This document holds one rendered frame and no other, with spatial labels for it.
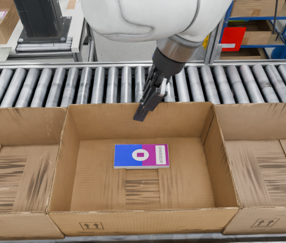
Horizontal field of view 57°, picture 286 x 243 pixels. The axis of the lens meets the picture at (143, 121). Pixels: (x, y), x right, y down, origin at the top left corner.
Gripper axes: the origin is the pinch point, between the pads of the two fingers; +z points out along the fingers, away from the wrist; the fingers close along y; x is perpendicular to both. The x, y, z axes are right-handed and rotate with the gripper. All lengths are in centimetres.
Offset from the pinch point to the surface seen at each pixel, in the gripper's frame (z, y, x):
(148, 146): 10.9, -3.7, -5.8
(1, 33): 45, 75, 59
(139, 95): 27.0, 34.7, -9.3
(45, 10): 28, 80, 39
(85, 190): 18.6, -16.4, 10.0
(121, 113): 3.0, 0.1, 5.0
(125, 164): 13.4, -9.5, 0.4
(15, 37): 50, 82, 54
